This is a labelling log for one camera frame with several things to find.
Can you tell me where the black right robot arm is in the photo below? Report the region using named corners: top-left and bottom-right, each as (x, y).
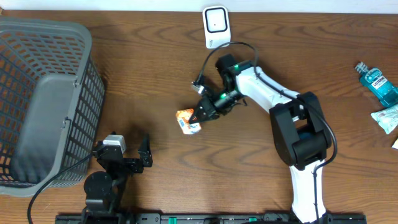
top-left (188, 54), bottom-right (332, 223)

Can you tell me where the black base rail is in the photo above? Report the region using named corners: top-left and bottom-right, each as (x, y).
top-left (55, 212), bottom-right (368, 224)

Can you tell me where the teal wet wipes pack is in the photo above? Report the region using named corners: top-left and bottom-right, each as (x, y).
top-left (371, 105), bottom-right (397, 134)

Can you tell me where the orange small carton box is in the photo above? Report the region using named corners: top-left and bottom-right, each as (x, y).
top-left (175, 109), bottom-right (201, 134)

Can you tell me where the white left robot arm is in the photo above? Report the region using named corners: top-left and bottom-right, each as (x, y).
top-left (80, 132), bottom-right (153, 224)

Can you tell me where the white barcode scanner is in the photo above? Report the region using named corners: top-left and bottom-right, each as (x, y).
top-left (202, 6), bottom-right (231, 49)

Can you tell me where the yellow snack bag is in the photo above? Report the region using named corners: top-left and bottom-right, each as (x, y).
top-left (392, 139), bottom-right (398, 149)

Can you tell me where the grey plastic basket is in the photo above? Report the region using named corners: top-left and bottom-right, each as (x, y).
top-left (1, 17), bottom-right (105, 197)

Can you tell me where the blue mouthwash bottle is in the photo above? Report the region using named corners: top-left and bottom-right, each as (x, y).
top-left (354, 62), bottom-right (397, 108)

